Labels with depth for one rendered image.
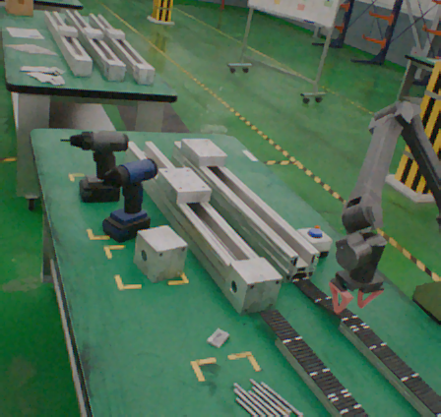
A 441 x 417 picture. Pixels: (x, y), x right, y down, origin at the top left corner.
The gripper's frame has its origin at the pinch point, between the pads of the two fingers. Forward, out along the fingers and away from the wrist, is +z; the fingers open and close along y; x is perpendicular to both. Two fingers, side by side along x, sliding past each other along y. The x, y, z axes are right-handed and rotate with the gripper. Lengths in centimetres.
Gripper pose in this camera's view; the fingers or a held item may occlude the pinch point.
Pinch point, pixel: (348, 307)
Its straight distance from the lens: 129.2
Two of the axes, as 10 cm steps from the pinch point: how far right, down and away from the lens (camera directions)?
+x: 4.7, 4.7, -7.5
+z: -1.8, 8.8, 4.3
